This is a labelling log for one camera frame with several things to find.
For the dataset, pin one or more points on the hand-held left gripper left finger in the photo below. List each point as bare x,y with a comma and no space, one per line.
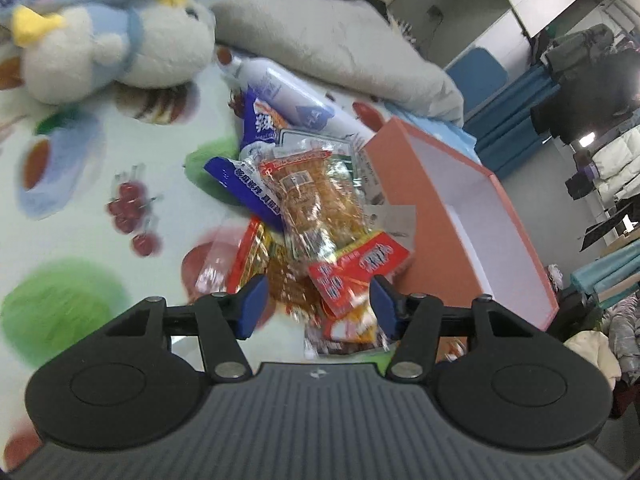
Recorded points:
250,305

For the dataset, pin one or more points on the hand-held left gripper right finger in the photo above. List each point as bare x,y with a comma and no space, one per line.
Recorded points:
385,305

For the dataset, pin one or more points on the red label snack bag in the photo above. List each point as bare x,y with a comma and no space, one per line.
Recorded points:
360,260

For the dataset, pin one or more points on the pink cardboard box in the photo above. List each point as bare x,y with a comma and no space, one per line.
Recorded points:
440,260

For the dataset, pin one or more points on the pile of snack packets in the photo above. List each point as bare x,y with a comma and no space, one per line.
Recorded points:
310,200

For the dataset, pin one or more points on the blue white snack bag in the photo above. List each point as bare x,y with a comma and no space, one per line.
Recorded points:
262,127

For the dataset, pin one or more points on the fruit print mat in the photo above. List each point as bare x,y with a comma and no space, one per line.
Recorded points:
90,240

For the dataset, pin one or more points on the light blue bed sheet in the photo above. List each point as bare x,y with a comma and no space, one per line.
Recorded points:
435,132

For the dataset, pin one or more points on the heap of jackets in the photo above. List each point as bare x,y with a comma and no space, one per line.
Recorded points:
600,355

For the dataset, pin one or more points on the teal fabric rolls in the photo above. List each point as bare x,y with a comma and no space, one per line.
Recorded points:
605,275

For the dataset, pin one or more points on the white spray bottle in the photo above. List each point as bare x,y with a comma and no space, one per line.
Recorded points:
285,85

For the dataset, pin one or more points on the blue curtain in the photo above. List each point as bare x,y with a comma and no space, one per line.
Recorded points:
520,120

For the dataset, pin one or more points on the white puffer jackets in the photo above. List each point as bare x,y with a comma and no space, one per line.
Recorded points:
620,165

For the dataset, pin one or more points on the penguin plush toy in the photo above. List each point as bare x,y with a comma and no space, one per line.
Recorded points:
150,45

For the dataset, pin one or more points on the grey blanket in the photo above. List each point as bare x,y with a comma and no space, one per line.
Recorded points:
325,25

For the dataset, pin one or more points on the hanging dark clothes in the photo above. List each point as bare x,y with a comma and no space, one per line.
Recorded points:
585,75

